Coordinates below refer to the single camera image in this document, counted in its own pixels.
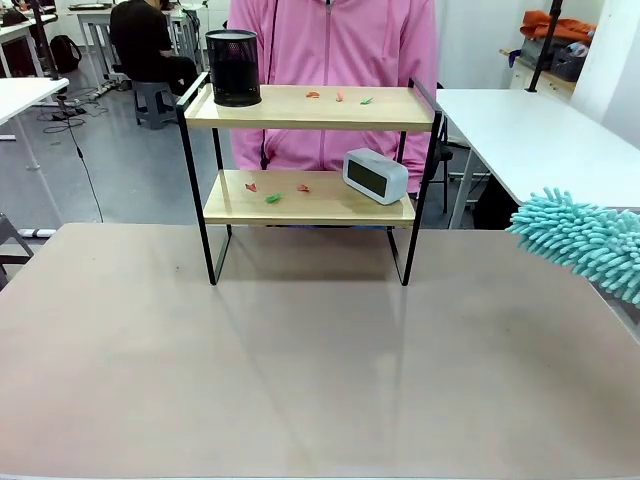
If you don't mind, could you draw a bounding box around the grey digital alarm clock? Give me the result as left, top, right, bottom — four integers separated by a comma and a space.
342, 148, 410, 207

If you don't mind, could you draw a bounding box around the black folding chair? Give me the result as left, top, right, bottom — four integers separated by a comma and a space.
428, 118, 455, 213

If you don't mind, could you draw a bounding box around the seated person in black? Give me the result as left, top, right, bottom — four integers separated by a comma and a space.
109, 0, 202, 97

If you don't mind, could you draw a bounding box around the grey chair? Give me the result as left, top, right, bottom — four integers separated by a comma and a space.
0, 211, 37, 292

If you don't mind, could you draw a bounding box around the black backpack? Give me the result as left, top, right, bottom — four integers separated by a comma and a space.
49, 34, 83, 74

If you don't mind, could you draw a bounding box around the black frame wooden two-tier shelf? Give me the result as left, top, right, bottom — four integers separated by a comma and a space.
174, 71, 444, 288

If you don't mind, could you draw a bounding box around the black pole with clamp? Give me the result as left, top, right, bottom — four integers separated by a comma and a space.
31, 0, 62, 84

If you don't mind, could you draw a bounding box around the white low cabinet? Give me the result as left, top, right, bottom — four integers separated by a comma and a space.
509, 53, 577, 107

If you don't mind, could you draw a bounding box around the black floor cable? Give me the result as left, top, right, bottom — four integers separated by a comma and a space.
41, 87, 105, 224

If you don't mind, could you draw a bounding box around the grey plastic stool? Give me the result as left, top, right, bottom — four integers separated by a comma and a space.
131, 79, 179, 132

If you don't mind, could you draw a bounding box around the grey storage basket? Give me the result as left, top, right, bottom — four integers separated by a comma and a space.
549, 46, 587, 83

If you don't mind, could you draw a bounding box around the black mesh pen holder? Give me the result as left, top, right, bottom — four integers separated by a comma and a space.
204, 28, 263, 108

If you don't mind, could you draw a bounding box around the person in pink hoodie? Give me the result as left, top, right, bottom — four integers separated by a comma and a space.
226, 0, 442, 197

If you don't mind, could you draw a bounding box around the large white table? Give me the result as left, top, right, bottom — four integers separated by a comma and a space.
435, 88, 640, 231

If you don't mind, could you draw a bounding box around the orange cloth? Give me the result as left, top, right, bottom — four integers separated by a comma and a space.
519, 10, 598, 45

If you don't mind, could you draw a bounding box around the white table with white legs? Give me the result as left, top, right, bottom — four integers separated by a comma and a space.
0, 76, 71, 172

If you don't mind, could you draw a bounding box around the black pole with round foot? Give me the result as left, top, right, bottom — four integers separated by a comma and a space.
524, 0, 564, 95

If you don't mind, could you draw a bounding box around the teal microfibre duster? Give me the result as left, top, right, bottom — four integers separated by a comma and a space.
504, 186, 640, 307

